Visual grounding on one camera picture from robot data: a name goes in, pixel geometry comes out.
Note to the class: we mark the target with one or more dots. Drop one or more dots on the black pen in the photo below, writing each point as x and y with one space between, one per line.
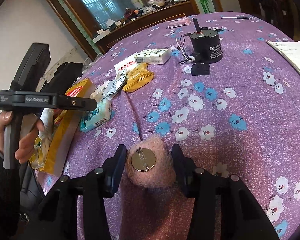
235 17

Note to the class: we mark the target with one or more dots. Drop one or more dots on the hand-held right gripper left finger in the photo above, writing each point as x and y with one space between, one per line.
116 172

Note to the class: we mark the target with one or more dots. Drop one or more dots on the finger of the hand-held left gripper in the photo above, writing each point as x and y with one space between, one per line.
77 102

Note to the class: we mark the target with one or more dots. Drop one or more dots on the person's left hand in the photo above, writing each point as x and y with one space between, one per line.
27 145

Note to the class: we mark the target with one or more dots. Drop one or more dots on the crumpled clear plastic bag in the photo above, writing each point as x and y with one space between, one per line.
91 63

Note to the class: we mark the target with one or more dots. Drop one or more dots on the green patterned tissue pack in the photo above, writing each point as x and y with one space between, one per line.
152 53

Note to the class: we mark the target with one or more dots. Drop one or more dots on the white notepad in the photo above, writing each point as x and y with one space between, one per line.
292 55

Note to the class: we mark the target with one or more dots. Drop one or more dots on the yellow packet red label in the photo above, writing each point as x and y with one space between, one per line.
80 88

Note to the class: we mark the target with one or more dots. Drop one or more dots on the yellow snack packet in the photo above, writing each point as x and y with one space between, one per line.
138 77

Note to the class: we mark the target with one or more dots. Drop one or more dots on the person's left forearm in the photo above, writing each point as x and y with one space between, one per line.
2 192

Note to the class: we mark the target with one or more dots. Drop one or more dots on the small black block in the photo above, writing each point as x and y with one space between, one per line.
200 70

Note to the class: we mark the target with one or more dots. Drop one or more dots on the pink mask packet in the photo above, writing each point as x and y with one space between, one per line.
178 23

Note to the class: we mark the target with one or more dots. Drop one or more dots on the white blue tissue packet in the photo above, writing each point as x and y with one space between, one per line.
95 117

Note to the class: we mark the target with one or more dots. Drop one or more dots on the white kettle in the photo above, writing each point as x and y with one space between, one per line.
136 2

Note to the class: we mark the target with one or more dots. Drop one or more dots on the purple floral tablecloth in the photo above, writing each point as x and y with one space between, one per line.
215 120

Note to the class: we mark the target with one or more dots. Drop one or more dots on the dark statue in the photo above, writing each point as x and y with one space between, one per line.
263 0

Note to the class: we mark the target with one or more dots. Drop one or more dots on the white packet red print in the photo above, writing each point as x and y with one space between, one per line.
125 65

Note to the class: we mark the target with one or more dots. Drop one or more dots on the wooden glass cabinet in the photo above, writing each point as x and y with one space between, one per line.
140 27

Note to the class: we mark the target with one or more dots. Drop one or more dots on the yellow cardboard box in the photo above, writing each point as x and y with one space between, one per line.
62 140

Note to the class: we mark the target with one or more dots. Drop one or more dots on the pink plush brooch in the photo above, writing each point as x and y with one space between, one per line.
162 160

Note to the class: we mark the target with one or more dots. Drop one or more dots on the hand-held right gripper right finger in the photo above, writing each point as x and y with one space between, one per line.
181 172

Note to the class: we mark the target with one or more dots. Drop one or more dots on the black cylindrical motor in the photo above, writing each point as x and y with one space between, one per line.
206 47

